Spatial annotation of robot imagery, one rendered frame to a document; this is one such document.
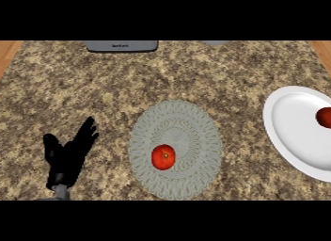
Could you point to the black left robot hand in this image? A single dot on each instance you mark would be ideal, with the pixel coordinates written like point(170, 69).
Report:
point(67, 157)

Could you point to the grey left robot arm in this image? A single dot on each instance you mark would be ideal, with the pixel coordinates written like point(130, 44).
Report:
point(59, 192)

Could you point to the white plate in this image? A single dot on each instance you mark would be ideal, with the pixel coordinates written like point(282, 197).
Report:
point(298, 135)

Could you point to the round grey woven placemat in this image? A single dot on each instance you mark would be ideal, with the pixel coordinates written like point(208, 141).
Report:
point(176, 150)

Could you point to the dark grey flat appliance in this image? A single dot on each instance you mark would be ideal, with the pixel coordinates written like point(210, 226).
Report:
point(121, 45)

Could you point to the pale grey appliance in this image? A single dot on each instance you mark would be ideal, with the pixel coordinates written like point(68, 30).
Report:
point(216, 42)

